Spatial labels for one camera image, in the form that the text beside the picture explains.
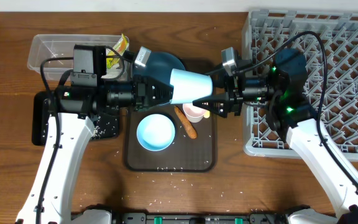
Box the yellow plastic spoon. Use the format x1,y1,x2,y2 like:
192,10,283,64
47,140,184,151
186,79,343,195
203,111,211,118

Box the pink plastic cup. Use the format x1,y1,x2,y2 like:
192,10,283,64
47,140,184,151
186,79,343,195
183,103,206,123

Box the dark blue plate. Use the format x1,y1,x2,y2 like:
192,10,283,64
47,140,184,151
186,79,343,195
132,52,185,85

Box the light blue cup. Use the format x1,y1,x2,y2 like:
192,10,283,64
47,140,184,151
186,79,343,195
170,68,213,104

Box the light blue bowl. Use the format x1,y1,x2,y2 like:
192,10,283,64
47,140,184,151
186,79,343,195
136,114,176,152

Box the yellow green snack wrapper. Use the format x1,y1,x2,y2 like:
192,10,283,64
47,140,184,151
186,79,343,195
106,34,129,69

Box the white tissue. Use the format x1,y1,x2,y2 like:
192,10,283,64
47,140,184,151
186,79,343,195
101,67,122,79

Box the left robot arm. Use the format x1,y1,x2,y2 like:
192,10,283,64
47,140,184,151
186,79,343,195
16,45,173,223

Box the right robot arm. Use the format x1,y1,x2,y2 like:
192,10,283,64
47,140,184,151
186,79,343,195
193,48,358,223

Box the clear plastic waste bin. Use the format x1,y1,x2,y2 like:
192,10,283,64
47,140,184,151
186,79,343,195
27,34,122,81

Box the grey dishwasher rack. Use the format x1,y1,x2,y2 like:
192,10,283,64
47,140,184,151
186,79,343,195
242,9,358,162

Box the orange carrot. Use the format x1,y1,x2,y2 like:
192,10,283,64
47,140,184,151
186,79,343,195
174,106,198,139

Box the black rectangular tray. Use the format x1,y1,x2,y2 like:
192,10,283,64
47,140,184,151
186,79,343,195
32,91,120,146

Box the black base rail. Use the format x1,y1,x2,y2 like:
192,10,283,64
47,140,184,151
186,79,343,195
73,203,291,224

